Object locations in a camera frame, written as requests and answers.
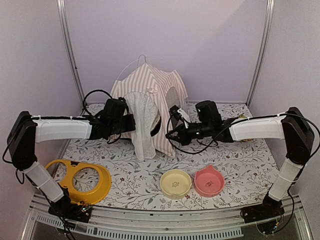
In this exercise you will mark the pink striped pet tent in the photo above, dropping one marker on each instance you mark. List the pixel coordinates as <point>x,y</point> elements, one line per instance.
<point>149,93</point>

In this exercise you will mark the aluminium frame post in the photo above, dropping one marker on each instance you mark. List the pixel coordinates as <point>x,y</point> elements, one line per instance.
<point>61,7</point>
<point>270,5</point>

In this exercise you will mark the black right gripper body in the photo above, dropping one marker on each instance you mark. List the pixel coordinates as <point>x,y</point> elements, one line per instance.
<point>204,129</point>

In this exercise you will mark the white tent pole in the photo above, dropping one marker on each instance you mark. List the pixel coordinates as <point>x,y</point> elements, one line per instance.
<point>131,67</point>

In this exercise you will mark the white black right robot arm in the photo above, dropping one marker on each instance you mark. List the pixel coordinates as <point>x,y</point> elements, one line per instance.
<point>291,127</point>

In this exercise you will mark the cream pet bowl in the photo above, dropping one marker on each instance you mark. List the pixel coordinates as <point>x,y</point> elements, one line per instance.
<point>175,184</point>

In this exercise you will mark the left aluminium frame post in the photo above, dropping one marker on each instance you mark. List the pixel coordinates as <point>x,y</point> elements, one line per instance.
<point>61,7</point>

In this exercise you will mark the right aluminium frame post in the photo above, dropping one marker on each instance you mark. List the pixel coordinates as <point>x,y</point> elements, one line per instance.
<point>270,5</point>

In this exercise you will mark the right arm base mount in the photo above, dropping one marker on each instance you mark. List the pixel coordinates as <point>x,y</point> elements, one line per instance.
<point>269,208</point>

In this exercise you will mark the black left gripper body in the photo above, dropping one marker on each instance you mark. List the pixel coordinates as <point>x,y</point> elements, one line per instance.
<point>118,127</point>

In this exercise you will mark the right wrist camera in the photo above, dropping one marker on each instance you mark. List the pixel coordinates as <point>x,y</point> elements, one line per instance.
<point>180,115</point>

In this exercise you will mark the aluminium front rail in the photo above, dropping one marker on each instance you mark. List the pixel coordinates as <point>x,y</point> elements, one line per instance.
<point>109,223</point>

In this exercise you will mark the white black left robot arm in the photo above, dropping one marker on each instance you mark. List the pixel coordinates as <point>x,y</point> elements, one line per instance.
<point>30,131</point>

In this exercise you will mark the pink pet bowl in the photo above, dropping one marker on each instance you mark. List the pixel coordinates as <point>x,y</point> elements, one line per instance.
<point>208,182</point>

